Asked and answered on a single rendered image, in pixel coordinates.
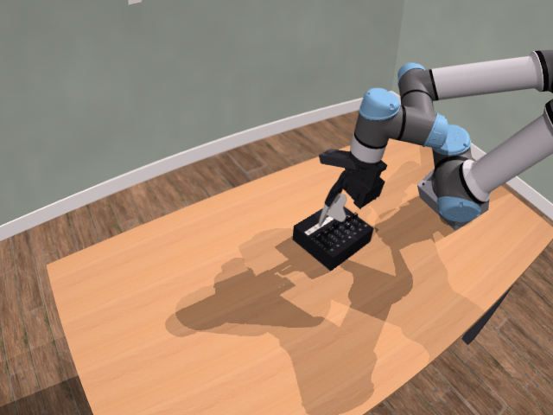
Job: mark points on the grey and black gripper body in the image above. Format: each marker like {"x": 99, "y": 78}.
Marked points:
{"x": 362, "y": 180}

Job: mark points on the black lighting desk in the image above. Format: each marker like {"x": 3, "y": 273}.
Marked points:
{"x": 333, "y": 242}

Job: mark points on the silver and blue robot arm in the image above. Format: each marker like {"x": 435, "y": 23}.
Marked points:
{"x": 462, "y": 184}

